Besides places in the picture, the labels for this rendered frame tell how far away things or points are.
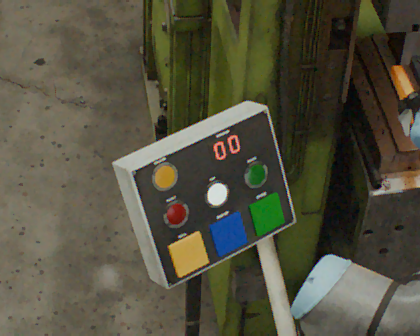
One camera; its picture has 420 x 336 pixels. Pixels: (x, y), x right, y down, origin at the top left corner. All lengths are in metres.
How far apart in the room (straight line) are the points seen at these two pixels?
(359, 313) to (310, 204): 1.18
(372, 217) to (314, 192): 0.25
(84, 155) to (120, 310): 0.70
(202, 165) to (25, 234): 1.48
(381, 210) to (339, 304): 0.93
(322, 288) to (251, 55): 0.84
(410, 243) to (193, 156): 0.76
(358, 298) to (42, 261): 1.98
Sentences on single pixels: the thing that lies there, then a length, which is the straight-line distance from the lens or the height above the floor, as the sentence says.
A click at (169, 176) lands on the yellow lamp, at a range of 2.01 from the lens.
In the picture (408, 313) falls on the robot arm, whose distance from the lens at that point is 1.51.
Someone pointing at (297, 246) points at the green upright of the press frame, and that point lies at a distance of 2.79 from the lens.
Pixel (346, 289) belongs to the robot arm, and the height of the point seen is 1.45.
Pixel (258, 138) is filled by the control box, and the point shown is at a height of 1.15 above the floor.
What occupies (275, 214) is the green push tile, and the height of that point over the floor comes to 1.00.
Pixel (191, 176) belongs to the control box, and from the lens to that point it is 2.04.
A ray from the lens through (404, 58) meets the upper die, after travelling 2.15.
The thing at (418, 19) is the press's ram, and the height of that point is 1.40.
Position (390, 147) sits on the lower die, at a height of 0.98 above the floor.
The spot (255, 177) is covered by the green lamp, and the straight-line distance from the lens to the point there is 2.12.
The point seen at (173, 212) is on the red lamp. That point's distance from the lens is 2.04.
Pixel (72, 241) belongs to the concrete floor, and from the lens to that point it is 3.40.
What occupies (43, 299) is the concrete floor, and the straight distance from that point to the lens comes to 3.26.
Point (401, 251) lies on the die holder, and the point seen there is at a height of 0.66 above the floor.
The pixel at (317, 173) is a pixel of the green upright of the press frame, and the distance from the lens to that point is 2.57.
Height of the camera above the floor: 2.66
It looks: 47 degrees down
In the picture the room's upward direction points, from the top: 3 degrees clockwise
